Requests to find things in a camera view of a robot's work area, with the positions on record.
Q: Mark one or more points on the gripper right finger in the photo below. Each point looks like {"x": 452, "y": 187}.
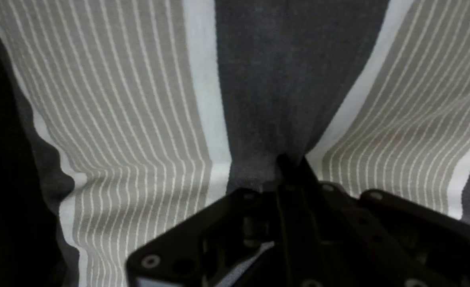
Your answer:
{"x": 398, "y": 239}

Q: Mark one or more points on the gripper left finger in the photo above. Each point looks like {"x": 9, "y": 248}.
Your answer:
{"x": 203, "y": 231}

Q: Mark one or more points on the grey and white striped pillow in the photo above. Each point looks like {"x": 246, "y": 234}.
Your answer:
{"x": 147, "y": 99}

